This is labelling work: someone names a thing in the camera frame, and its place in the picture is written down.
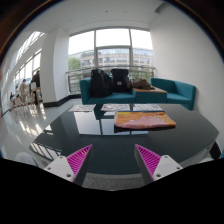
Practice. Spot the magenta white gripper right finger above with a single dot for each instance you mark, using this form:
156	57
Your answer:
153	166

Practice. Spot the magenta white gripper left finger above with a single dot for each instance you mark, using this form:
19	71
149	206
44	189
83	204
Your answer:
73	167

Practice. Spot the left magazine on table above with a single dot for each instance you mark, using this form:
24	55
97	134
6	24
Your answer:
82	108

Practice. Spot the magazine on table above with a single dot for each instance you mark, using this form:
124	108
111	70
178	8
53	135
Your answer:
82	108
115	107
147	107

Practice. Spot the right magazine on table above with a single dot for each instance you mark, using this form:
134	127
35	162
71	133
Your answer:
147	107

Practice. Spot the wooden sofa side table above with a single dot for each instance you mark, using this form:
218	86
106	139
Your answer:
154	95

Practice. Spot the middle magazine on table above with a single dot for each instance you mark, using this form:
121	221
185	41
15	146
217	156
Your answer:
115	107

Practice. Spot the teal sofa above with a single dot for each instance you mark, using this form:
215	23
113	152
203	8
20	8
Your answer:
177	93

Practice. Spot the brown bag on sofa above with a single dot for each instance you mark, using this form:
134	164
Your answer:
141	84

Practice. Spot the black backpack left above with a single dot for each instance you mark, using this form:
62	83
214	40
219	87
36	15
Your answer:
100	84

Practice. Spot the black backpack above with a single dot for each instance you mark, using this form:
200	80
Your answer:
120	79
100	84

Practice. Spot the standing person in dark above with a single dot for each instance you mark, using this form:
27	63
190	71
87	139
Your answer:
36	81

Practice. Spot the seated person in light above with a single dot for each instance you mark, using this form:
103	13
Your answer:
23	90

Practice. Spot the black backpack right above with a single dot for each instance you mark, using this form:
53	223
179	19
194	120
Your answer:
120	79

